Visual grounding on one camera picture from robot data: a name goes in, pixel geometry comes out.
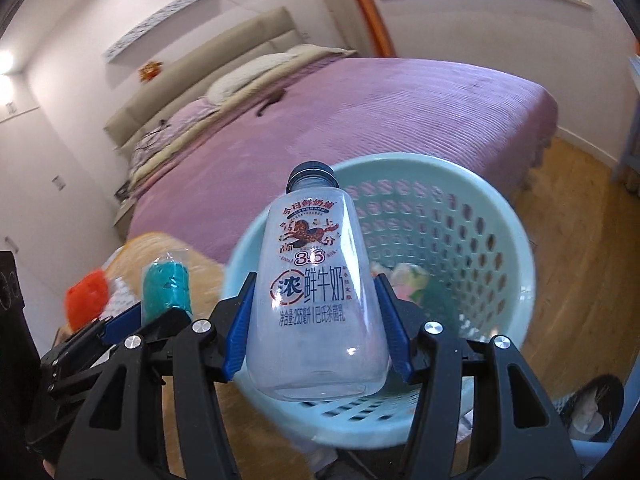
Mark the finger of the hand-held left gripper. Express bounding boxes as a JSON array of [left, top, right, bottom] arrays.
[[39, 304, 193, 401]]

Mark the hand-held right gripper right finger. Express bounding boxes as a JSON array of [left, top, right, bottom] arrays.
[[372, 272, 583, 480]]

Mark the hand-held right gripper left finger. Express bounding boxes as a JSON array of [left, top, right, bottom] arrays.
[[60, 272, 261, 480]]

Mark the pink yogurt drink bottle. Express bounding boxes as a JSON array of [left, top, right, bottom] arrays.
[[372, 260, 436, 306]]

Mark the teal plastic packet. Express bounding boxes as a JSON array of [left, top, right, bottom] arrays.
[[141, 255, 195, 318]]

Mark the clear plastic milk bottle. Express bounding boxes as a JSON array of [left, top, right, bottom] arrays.
[[245, 160, 392, 402]]

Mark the light green plastic basket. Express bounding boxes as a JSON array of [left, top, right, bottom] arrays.
[[222, 152, 538, 451]]

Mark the white dotted wrapper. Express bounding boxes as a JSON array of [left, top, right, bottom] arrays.
[[107, 280, 143, 316]]

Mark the orange plastic bag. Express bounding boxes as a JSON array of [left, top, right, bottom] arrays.
[[65, 269, 111, 331]]

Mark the folded quilt stack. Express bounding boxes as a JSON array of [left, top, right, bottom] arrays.
[[127, 105, 236, 186]]

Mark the bed with purple cover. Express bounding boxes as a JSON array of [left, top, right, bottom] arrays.
[[102, 7, 560, 266]]

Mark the black fuzzy slipper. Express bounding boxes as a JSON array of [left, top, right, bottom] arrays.
[[557, 374, 626, 443]]

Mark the pink pillow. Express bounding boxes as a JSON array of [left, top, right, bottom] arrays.
[[165, 97, 221, 133]]

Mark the white pillow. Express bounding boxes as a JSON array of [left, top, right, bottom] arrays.
[[206, 52, 301, 103]]

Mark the light blue furniture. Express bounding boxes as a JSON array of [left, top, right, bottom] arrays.
[[612, 52, 640, 183]]

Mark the beige and orange curtain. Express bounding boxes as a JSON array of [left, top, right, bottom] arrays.
[[337, 0, 398, 58]]

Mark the black cable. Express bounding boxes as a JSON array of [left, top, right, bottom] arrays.
[[132, 120, 173, 151]]

